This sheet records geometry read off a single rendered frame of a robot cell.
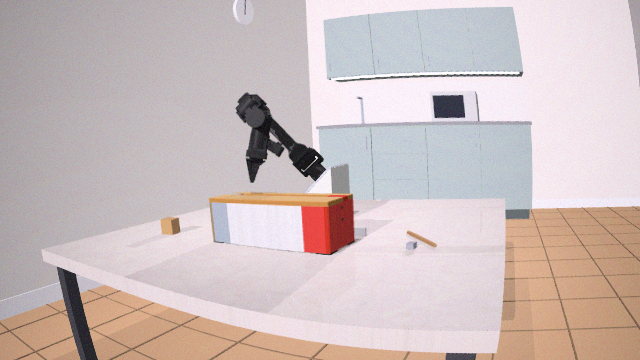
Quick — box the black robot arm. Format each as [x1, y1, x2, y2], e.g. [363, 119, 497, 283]
[236, 92, 326, 181]

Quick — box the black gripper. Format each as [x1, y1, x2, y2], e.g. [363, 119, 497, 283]
[245, 130, 270, 183]

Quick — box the small orange block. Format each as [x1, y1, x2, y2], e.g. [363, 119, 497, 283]
[160, 217, 180, 235]

